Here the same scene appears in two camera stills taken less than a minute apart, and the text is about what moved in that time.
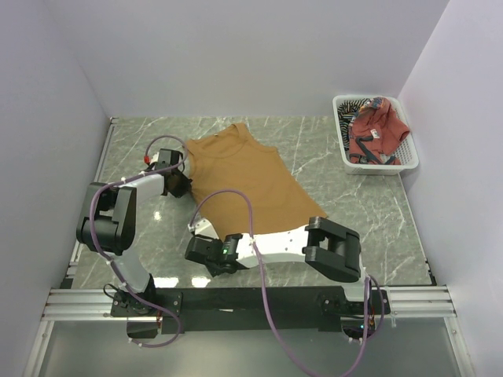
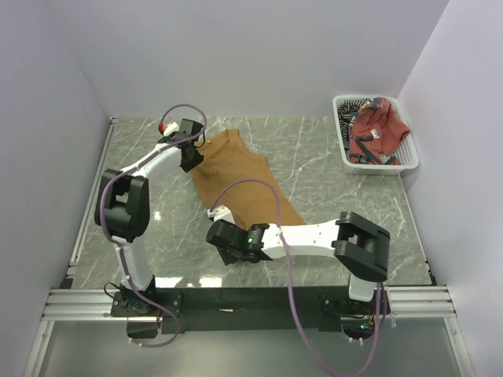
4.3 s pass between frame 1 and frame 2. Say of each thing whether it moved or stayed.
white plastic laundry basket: stayed
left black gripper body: moved
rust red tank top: stayed
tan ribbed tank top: moved
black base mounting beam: stayed
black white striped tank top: stayed
